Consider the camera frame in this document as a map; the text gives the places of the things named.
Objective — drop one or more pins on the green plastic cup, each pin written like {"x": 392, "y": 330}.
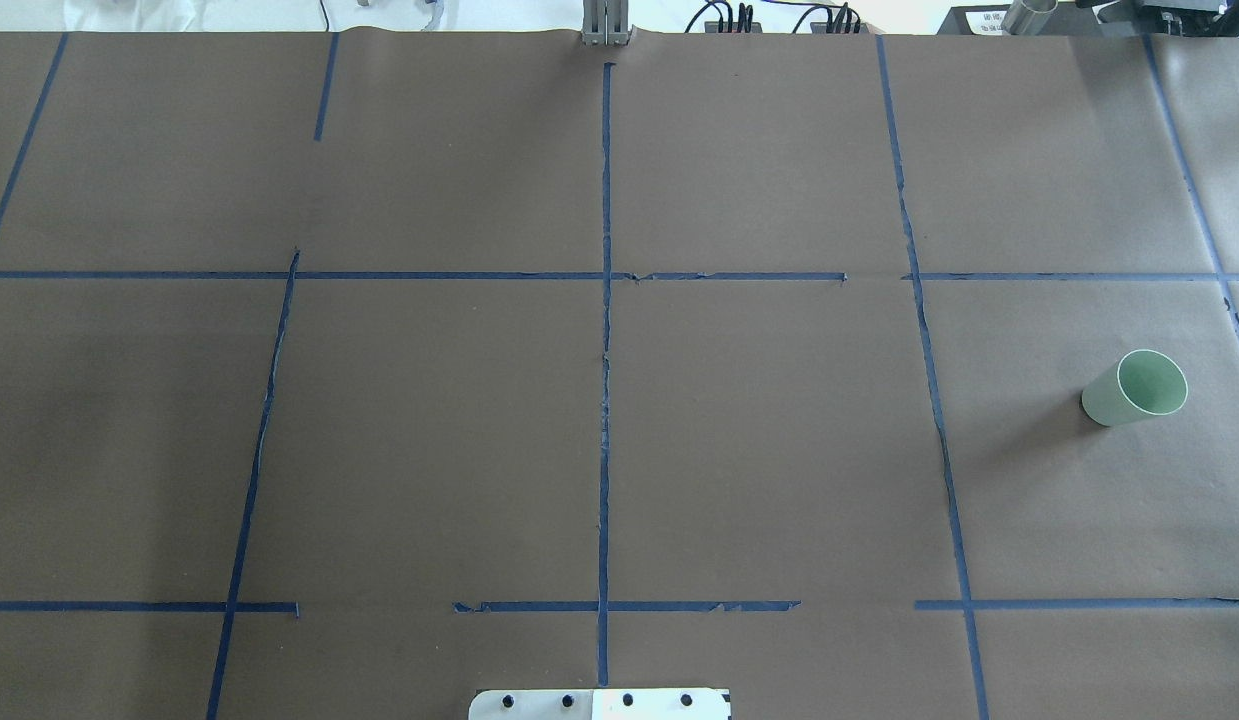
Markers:
{"x": 1143, "y": 385}

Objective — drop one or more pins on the small metal cup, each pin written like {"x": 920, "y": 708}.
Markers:
{"x": 1027, "y": 17}

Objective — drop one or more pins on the orange black connector block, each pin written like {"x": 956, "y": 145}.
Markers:
{"x": 724, "y": 18}

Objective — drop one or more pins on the aluminium frame post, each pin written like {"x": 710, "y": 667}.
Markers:
{"x": 606, "y": 23}

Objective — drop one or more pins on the white camera mast base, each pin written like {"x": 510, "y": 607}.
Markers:
{"x": 603, "y": 703}

